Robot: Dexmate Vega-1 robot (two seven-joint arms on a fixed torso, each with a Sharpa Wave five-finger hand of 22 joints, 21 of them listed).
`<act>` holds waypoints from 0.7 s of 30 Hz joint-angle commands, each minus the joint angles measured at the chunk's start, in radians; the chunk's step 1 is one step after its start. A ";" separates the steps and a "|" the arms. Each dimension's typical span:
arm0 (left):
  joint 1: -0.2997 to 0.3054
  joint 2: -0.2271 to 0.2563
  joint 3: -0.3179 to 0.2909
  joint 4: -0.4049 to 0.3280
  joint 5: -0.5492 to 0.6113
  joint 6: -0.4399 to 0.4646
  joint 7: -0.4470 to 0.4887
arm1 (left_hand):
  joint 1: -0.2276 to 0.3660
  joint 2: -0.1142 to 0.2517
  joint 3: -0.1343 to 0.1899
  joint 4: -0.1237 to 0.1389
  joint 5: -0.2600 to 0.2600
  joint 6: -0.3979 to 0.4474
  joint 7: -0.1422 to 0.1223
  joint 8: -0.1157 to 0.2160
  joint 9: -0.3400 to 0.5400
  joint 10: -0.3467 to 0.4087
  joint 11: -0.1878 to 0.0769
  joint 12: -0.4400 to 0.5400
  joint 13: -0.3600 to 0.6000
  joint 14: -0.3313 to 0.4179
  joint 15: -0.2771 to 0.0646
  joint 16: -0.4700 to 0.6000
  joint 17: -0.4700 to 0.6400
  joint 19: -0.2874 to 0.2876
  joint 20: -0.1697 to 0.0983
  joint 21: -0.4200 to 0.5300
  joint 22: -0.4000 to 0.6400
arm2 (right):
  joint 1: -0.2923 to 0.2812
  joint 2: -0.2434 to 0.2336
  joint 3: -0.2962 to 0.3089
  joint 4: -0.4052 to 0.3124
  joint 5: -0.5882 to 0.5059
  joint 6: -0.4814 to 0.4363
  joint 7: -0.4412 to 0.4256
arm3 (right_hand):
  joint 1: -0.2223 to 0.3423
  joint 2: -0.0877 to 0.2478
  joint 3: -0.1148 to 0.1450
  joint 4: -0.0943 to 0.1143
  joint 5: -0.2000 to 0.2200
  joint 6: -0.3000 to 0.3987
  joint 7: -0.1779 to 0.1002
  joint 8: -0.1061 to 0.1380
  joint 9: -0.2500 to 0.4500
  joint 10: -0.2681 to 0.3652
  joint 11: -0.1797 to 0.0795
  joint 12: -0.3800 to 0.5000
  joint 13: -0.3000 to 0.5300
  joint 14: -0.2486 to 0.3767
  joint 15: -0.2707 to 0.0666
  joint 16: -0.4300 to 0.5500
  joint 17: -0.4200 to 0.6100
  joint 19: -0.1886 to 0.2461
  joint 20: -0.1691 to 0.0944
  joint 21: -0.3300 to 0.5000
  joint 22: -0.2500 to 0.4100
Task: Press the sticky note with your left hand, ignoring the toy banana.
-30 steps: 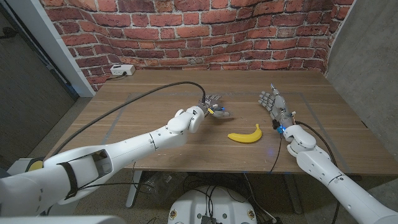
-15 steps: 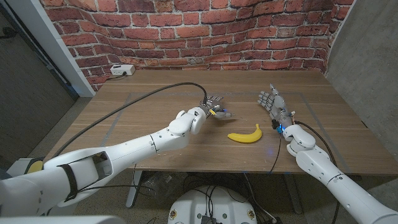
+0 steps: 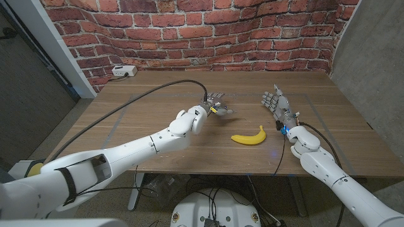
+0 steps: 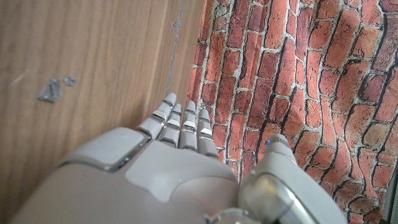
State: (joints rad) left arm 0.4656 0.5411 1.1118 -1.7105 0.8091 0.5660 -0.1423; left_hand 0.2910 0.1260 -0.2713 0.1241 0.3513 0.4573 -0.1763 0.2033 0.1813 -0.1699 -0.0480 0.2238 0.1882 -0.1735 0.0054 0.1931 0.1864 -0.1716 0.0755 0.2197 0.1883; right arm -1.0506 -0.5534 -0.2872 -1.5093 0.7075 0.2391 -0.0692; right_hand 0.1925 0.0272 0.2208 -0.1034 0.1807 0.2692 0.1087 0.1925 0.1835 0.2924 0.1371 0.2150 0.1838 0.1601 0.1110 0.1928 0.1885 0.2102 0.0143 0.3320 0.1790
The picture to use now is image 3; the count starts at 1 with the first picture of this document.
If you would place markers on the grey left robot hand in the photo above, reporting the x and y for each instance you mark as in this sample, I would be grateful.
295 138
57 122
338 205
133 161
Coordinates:
217 105

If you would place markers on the yellow toy banana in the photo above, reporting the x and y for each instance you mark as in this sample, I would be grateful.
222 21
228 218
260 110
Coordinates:
249 139

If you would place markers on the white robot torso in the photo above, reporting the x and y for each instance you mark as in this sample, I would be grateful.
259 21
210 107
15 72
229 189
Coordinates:
63 223

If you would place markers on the red brick printed backdrop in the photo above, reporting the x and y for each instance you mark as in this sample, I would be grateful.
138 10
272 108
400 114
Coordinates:
202 31

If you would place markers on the grey metal table leg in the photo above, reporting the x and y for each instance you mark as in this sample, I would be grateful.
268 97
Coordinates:
135 192
297 195

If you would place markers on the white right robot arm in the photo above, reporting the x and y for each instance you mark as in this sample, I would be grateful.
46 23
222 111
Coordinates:
337 178

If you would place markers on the white device with yellow disc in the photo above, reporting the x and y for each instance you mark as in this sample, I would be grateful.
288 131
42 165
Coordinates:
33 169

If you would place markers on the white power strip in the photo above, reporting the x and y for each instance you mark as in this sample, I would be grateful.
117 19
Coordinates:
124 70

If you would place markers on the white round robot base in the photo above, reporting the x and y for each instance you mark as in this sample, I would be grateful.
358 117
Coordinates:
216 206

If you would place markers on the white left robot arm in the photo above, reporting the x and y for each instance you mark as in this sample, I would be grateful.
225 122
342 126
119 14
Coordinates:
132 151

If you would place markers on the clear plastic bag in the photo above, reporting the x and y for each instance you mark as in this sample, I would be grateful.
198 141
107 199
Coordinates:
164 189

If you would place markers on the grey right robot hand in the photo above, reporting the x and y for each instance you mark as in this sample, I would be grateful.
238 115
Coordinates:
282 106

